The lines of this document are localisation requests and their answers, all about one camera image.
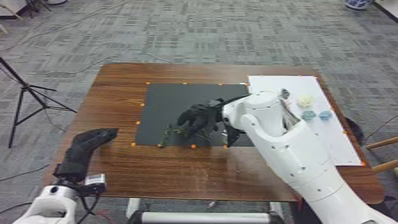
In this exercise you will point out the wooden chair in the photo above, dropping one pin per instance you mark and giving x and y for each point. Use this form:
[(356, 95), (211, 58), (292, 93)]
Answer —
[(385, 155)]

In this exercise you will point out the white flower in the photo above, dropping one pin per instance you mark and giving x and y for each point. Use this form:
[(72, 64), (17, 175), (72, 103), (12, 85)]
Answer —
[(305, 100)]

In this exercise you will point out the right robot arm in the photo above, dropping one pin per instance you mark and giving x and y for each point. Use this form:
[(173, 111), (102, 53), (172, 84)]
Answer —
[(285, 140)]

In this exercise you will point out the green sprig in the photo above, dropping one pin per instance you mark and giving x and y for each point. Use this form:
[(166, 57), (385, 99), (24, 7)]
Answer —
[(172, 133)]

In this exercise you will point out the white sheet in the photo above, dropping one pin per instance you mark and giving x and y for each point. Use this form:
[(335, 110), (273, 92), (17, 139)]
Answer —
[(331, 136)]

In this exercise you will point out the dark mat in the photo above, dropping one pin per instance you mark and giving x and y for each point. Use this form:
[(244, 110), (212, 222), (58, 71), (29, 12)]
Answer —
[(172, 106)]

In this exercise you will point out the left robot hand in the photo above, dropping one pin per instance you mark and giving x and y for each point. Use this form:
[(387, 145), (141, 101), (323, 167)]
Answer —
[(83, 150)]

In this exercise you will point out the blue and white vase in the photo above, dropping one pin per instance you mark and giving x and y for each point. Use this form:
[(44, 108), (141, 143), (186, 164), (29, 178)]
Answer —
[(360, 3)]

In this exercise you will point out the pale grey bar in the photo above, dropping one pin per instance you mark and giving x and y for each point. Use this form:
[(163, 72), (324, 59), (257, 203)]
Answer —
[(205, 218)]

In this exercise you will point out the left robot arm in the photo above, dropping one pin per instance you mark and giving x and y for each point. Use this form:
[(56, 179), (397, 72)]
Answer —
[(51, 208)]

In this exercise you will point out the black tripod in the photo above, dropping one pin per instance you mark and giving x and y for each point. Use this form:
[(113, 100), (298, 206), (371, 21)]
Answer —
[(28, 100)]

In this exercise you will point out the blue flower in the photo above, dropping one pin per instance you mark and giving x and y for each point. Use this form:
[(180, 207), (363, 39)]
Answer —
[(326, 115), (308, 115)]

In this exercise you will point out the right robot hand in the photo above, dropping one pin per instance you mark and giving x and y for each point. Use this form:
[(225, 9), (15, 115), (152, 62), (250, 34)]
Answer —
[(202, 118)]

